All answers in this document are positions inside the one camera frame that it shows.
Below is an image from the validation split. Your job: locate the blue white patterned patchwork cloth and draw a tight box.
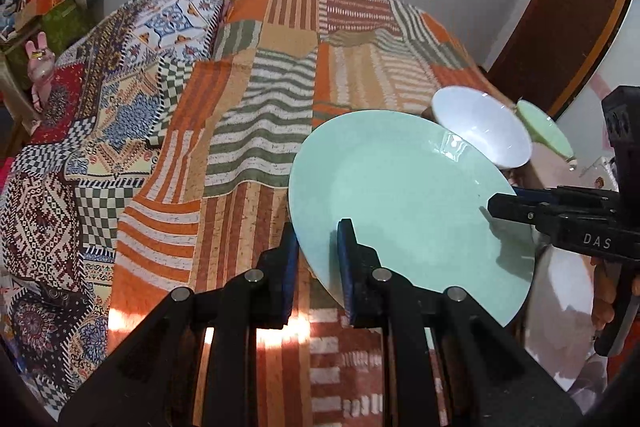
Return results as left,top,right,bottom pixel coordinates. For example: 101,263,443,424
1,0,227,416

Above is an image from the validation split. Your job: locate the pink rabbit figurine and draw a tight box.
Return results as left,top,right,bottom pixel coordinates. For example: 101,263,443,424
25,31,55,113

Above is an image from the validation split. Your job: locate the orange striped patchwork cloth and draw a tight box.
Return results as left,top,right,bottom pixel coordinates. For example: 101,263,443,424
105,0,507,427

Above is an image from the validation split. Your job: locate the mint green plate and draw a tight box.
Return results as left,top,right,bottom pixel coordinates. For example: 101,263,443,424
288,110,535,325

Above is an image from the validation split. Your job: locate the brown wooden door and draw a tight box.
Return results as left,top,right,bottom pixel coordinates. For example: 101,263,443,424
488,0,631,118

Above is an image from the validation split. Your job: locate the light green bowl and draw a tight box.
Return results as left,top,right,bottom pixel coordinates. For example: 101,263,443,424
515,98,575,166

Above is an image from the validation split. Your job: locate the green cardboard box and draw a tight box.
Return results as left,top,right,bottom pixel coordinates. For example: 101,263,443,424
1,0,94,90

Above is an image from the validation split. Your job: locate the white fridge door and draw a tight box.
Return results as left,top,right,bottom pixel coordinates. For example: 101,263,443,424
556,0,639,188

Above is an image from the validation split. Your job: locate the white bowl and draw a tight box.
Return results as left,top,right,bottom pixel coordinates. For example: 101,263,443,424
432,86,533,170

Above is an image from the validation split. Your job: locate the person's right hand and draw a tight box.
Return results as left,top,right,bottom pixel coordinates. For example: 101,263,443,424
590,258,616,331

